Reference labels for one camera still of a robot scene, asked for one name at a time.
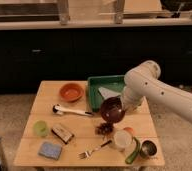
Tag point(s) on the brown rectangular block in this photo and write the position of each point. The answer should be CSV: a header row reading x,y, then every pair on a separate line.
x,y
64,134

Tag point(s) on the green plastic tray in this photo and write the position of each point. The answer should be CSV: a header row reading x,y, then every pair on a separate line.
x,y
114,83

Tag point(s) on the grey cloth in tray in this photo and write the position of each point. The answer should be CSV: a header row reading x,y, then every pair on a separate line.
x,y
104,92

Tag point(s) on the orange bowl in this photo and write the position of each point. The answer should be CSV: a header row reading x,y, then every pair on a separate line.
x,y
71,92

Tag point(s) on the wooden table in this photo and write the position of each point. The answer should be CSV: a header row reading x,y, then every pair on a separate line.
x,y
84,130

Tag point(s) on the blue sponge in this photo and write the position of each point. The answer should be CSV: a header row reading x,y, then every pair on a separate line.
x,y
50,150

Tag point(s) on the small steel cup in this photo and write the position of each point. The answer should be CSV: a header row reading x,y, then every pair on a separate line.
x,y
148,149

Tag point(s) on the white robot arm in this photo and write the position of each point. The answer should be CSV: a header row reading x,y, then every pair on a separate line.
x,y
142,81

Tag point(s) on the white mug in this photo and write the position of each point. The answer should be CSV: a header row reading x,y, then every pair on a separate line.
x,y
122,139

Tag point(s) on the small green cup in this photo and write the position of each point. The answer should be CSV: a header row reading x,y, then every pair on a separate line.
x,y
40,128

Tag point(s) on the silver fork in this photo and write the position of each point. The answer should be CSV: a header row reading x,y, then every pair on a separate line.
x,y
88,153

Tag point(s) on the white handled dish brush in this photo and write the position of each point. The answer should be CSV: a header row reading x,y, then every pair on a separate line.
x,y
58,109

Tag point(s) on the brown pine cone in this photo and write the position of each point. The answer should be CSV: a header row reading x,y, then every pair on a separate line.
x,y
104,129

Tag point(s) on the orange toy piece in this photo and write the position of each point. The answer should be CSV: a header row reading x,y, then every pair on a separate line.
x,y
129,129

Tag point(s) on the dark red bowl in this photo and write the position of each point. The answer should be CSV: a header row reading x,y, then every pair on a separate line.
x,y
111,110

